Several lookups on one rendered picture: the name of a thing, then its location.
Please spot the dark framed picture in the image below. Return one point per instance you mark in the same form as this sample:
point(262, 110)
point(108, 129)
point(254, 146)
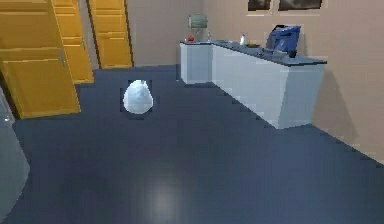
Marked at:
point(300, 4)
point(259, 4)

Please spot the dark flat dish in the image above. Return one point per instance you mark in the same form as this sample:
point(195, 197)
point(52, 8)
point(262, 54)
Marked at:
point(253, 45)

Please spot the white garbage bag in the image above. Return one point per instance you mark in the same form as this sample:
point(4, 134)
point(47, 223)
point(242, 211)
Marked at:
point(138, 97)

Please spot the white bottle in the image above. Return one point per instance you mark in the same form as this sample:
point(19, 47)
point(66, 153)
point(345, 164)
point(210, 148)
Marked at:
point(242, 40)

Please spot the grey fridge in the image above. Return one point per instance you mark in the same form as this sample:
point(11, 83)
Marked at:
point(10, 160)

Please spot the red tomato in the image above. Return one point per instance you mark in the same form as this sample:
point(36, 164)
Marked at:
point(190, 38)

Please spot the grey sink faucet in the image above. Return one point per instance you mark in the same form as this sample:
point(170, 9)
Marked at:
point(209, 36)

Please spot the white kitchen counter unit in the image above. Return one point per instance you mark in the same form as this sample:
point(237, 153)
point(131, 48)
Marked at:
point(253, 78)

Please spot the yellow wooden room door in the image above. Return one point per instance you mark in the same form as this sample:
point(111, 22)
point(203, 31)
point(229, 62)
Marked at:
point(35, 63)
point(75, 43)
point(111, 33)

